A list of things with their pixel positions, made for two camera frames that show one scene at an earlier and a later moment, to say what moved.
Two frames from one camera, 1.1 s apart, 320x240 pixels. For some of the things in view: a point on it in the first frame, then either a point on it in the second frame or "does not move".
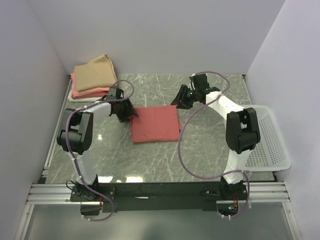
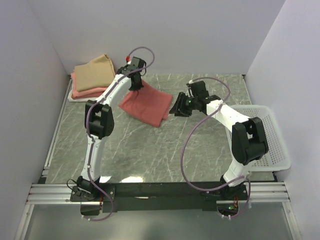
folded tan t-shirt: (98, 73) does not move
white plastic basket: (270, 154) does not move
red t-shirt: (156, 124) -> (148, 104)
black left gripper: (129, 112) -> (137, 87)
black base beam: (158, 196) does not move
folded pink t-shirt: (88, 93) does not move
